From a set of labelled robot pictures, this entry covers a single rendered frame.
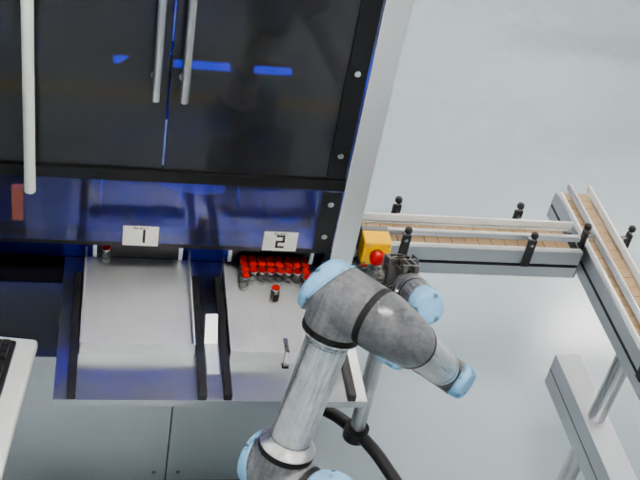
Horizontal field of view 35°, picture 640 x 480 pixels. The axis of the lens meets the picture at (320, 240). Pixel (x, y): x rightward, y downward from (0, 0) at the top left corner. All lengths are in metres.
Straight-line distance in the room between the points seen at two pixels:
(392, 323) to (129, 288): 0.94
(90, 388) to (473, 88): 3.67
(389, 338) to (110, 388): 0.77
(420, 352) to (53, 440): 1.45
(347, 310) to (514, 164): 3.29
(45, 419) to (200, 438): 0.44
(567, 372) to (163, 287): 1.25
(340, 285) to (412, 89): 3.67
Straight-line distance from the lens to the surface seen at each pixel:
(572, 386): 3.11
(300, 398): 1.97
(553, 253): 2.92
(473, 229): 2.91
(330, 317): 1.85
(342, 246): 2.58
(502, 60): 5.97
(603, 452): 2.97
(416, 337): 1.83
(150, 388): 2.34
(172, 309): 2.53
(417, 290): 2.21
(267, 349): 2.46
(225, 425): 3.01
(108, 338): 2.44
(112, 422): 2.98
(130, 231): 2.50
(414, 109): 5.28
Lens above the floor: 2.59
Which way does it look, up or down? 38 degrees down
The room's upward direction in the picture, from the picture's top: 12 degrees clockwise
